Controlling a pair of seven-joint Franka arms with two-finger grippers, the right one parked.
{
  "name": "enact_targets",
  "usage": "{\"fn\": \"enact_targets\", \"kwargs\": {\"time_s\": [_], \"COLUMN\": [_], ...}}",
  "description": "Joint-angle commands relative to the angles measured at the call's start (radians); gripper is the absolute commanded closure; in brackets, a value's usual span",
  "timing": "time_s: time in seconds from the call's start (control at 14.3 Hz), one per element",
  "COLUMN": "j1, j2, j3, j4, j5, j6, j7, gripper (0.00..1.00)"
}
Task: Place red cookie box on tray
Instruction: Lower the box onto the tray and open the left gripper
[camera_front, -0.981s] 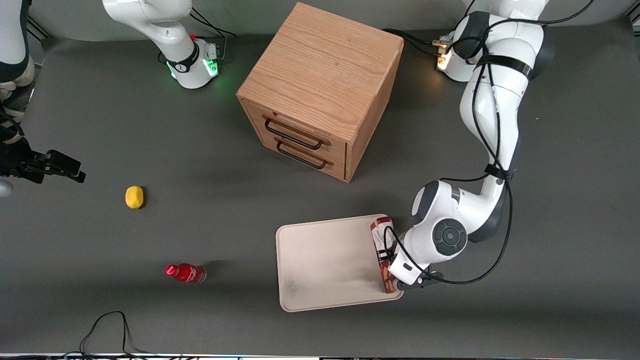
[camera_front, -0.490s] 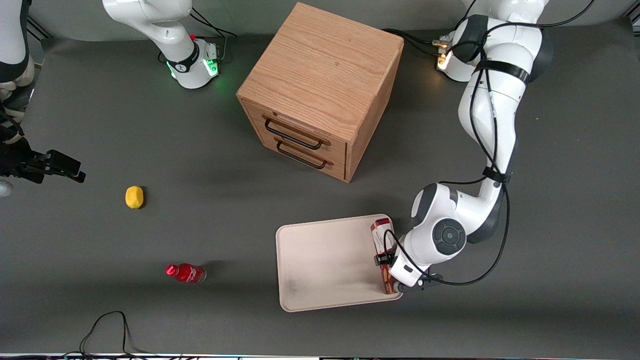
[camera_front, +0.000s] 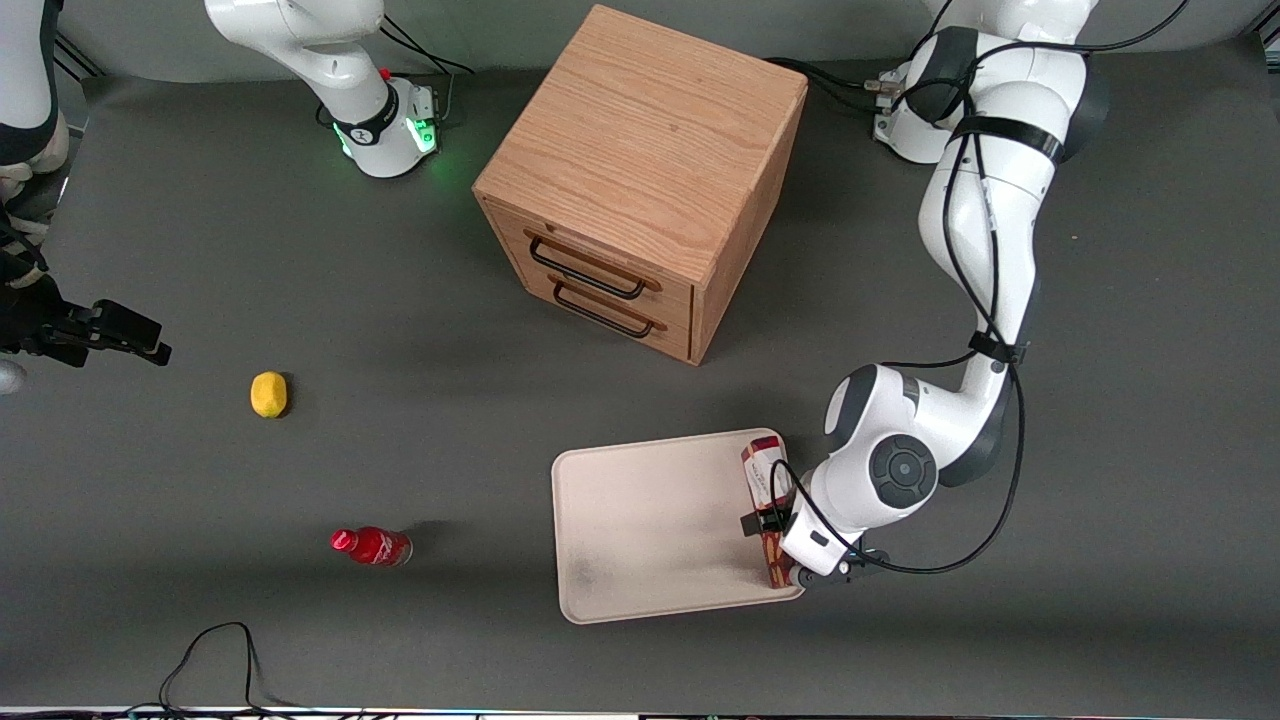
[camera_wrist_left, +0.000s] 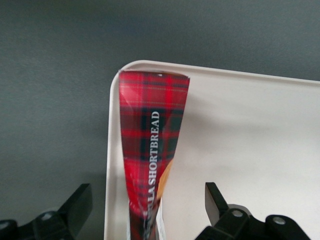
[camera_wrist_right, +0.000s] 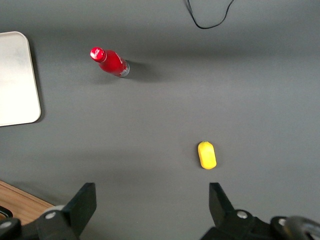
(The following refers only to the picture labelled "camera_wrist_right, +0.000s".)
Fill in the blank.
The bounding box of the beige plastic tray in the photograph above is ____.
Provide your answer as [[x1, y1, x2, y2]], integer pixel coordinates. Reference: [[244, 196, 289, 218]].
[[0, 30, 42, 128]]

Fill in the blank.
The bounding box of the wooden drawer cabinet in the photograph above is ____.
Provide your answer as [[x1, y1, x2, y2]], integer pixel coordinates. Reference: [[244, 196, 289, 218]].
[[0, 180, 55, 226]]

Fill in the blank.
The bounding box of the red soda bottle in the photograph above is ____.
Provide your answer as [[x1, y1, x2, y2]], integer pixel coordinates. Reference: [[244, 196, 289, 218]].
[[89, 46, 131, 79]]

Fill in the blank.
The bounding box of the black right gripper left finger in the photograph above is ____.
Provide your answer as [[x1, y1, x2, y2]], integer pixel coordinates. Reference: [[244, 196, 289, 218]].
[[36, 182, 98, 240]]

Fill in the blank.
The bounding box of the thin black looped table cable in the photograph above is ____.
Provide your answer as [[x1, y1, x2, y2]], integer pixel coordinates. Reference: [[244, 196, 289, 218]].
[[185, 0, 236, 30]]

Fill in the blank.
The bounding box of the yellow lemon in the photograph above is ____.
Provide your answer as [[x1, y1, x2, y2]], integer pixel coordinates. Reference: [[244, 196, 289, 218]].
[[197, 140, 218, 171]]

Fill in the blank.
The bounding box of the black metal drawer handle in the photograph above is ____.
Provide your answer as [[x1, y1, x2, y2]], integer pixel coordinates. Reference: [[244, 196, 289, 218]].
[[0, 205, 14, 219]]

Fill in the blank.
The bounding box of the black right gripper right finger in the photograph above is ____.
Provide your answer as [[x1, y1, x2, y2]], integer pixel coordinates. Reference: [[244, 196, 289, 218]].
[[199, 182, 266, 240]]

